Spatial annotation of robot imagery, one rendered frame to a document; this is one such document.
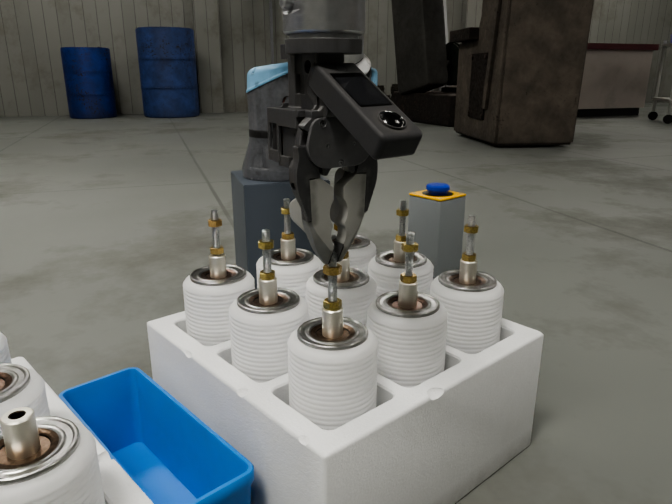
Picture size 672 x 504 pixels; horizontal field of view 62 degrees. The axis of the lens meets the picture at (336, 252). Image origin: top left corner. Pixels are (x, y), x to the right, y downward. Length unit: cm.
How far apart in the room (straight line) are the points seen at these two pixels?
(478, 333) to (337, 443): 27
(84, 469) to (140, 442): 43
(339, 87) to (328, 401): 30
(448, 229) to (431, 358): 36
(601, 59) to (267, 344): 683
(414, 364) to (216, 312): 26
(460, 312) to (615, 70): 681
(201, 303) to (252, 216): 43
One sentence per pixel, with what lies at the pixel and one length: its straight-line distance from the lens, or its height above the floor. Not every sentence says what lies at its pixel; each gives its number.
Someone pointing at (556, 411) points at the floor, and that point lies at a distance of 100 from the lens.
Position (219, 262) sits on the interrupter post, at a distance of 77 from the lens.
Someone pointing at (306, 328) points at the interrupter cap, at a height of 25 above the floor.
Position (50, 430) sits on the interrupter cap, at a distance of 51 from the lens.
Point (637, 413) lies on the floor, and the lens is 104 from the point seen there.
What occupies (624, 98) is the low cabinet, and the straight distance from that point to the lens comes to 760.
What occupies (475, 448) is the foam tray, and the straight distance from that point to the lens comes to 77.
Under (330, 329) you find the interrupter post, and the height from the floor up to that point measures 26.
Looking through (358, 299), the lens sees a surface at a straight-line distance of 72.
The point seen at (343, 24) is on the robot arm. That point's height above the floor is 55.
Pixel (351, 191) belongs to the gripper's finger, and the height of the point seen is 40.
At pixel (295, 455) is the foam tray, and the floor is 16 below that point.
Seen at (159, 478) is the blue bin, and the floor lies 0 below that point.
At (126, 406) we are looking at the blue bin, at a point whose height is 7.
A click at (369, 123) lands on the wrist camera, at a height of 48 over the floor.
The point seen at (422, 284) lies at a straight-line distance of 81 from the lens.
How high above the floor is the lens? 52
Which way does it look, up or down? 18 degrees down
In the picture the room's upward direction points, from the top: straight up
